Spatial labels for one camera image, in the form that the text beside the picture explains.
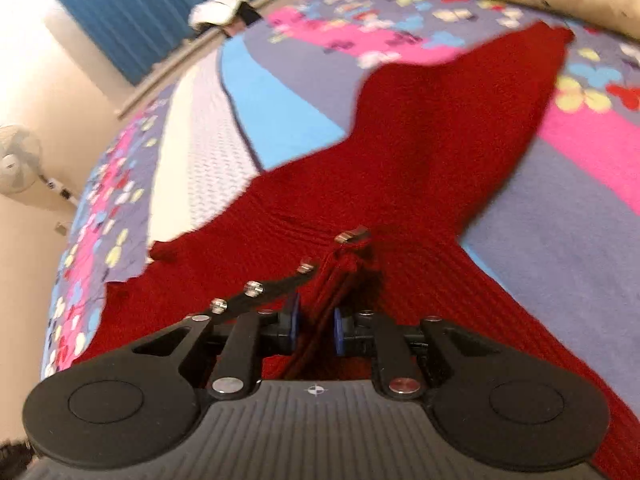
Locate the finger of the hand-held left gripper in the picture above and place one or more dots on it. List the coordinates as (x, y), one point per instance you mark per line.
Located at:
(254, 294)

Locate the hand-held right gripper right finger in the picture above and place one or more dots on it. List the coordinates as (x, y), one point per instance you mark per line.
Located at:
(338, 331)

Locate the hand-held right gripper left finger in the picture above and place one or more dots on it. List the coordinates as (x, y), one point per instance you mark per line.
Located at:
(293, 321)

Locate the red knitted sweater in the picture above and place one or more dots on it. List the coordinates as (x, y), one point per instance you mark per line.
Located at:
(425, 160)

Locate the white clothes pile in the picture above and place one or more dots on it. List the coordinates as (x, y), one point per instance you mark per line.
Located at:
(215, 10)

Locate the floral striped fleece blanket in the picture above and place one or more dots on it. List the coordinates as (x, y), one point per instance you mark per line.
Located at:
(550, 240)

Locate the white standing fan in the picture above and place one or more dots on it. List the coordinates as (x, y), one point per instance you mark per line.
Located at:
(17, 160)

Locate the blue curtain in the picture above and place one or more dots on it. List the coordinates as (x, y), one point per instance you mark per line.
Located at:
(140, 5)

